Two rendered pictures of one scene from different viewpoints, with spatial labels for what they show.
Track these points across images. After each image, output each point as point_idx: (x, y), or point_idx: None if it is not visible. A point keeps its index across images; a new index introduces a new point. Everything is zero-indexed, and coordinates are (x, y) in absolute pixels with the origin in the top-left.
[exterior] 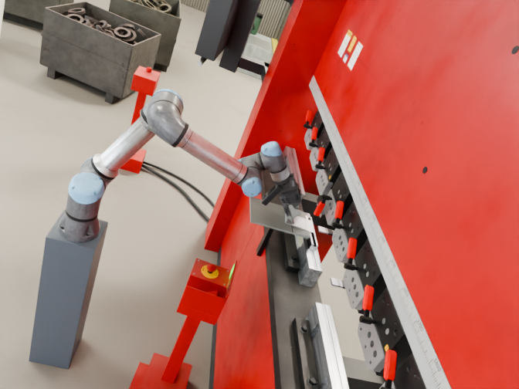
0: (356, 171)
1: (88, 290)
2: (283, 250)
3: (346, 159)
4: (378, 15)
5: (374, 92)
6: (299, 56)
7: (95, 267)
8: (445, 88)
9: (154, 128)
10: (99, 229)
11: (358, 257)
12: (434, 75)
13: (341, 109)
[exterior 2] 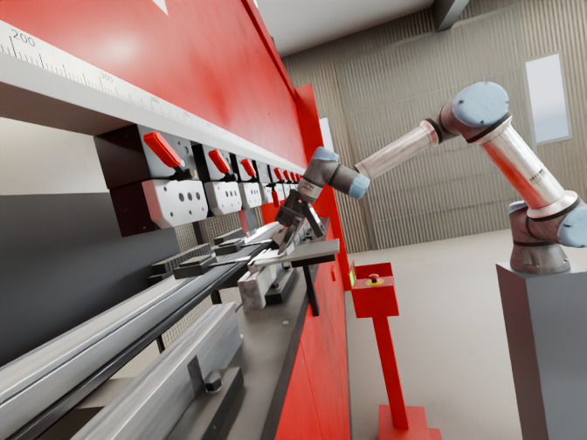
0: (259, 147)
1: (515, 345)
2: (292, 282)
3: (251, 147)
4: None
5: (227, 68)
6: None
7: (519, 326)
8: (253, 68)
9: None
10: (513, 263)
11: (282, 179)
12: (246, 58)
13: (207, 98)
